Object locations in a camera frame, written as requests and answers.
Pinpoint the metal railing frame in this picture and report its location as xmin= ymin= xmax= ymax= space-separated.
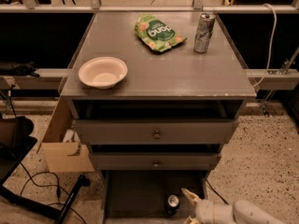
xmin=0 ymin=0 xmax=299 ymax=91

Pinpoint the grey top drawer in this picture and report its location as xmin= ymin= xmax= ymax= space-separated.
xmin=73 ymin=119 xmax=238 ymax=145

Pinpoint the black chair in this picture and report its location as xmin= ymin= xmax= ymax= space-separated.
xmin=0 ymin=116 xmax=37 ymax=184

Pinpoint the green chip bag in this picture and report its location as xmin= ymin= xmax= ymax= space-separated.
xmin=135 ymin=14 xmax=186 ymax=52

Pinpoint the blue pepsi can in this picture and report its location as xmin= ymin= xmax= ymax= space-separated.
xmin=164 ymin=194 xmax=180 ymax=216

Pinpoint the grey open bottom drawer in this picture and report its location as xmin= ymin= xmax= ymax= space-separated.
xmin=101 ymin=171 xmax=206 ymax=224

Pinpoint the white paper bowl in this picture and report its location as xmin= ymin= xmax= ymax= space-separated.
xmin=78 ymin=57 xmax=128 ymax=89

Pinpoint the grey drawer cabinet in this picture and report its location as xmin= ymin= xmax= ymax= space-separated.
xmin=59 ymin=10 xmax=257 ymax=173

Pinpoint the black floor stand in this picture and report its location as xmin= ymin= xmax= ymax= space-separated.
xmin=0 ymin=175 xmax=92 ymax=224

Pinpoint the grey middle drawer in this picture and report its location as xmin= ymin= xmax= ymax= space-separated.
xmin=90 ymin=152 xmax=221 ymax=170

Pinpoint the tall silver drink can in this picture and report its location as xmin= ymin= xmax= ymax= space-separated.
xmin=194 ymin=12 xmax=216 ymax=53

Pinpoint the white hanging cable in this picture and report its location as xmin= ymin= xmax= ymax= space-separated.
xmin=251 ymin=3 xmax=278 ymax=88

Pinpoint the black floor cable left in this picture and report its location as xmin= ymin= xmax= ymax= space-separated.
xmin=18 ymin=161 xmax=88 ymax=224

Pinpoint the black floor cable right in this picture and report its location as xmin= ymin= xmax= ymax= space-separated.
xmin=205 ymin=178 xmax=230 ymax=205

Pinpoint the black floor cable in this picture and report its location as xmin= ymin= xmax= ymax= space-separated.
xmin=205 ymin=178 xmax=230 ymax=205
xmin=18 ymin=161 xmax=88 ymax=224

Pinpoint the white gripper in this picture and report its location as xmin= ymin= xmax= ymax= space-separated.
xmin=181 ymin=188 xmax=235 ymax=224

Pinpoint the brown cardboard box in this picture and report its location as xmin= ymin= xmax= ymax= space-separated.
xmin=41 ymin=98 xmax=94 ymax=173

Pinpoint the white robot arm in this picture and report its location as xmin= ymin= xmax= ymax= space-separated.
xmin=181 ymin=188 xmax=285 ymax=224

